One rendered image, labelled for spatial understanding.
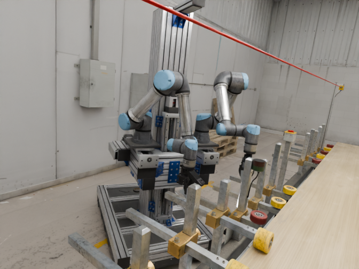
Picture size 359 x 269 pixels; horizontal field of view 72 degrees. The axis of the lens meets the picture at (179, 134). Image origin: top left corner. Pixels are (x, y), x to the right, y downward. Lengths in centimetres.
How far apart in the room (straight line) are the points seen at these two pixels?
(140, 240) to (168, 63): 152
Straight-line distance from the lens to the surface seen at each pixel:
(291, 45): 958
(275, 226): 130
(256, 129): 149
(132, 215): 108
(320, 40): 948
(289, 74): 945
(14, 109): 325
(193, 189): 88
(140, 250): 75
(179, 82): 150
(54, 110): 344
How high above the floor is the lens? 151
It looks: 12 degrees down
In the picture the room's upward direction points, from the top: 6 degrees clockwise
